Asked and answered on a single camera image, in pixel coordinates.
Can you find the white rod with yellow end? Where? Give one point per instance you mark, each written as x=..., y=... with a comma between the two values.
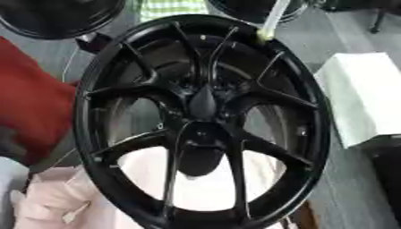
x=273, y=18

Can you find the small black box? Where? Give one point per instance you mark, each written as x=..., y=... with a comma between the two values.
x=94, y=42

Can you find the red cloth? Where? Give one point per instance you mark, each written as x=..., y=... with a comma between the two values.
x=31, y=101

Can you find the pale grey cloth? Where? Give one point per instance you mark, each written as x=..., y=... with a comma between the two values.
x=10, y=184

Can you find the green white checked cloth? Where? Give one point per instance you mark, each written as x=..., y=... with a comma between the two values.
x=172, y=7

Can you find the black round wheel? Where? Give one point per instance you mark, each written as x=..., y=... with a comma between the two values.
x=57, y=18
x=245, y=10

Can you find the pale pink cloth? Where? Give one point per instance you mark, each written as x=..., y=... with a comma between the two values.
x=52, y=196

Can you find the white box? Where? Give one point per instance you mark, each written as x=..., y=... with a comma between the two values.
x=360, y=95

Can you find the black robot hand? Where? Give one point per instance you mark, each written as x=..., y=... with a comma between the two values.
x=201, y=149

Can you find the black chair leg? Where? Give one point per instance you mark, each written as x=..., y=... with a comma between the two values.
x=377, y=21

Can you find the black spoked wheel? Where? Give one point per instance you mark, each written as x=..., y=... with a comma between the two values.
x=104, y=176

